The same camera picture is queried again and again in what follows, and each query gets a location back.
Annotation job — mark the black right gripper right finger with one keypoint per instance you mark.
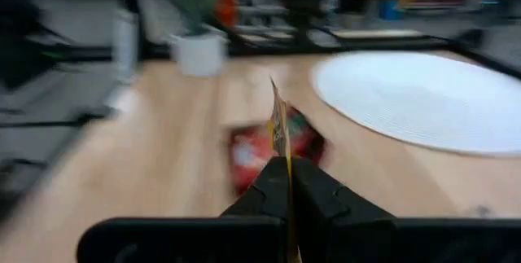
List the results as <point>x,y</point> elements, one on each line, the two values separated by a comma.
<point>386,240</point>

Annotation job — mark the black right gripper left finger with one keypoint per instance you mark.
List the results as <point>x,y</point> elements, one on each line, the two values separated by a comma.
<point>183,240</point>

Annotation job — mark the red strawberry tea bag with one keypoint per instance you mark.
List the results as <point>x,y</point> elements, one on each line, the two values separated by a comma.
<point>252,153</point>

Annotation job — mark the orange mango tea bag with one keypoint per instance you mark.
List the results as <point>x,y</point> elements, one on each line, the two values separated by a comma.
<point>280,128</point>

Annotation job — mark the white round plate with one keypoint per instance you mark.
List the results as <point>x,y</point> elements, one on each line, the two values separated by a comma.
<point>427,100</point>

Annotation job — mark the white plant pot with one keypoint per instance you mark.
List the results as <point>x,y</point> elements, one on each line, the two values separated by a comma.
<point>199,53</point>

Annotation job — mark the blue plastic bin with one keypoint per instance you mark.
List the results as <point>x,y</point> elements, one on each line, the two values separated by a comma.
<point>390,9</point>

